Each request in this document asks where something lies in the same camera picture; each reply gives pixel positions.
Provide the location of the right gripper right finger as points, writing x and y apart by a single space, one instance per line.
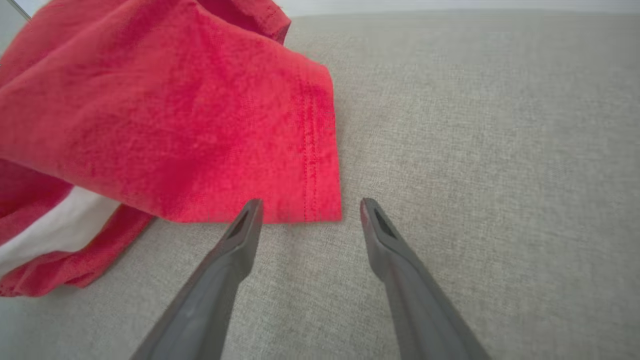
415 295

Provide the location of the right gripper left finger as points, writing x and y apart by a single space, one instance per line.
215 290

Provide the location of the red shorts with white stripe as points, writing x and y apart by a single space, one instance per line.
175 115

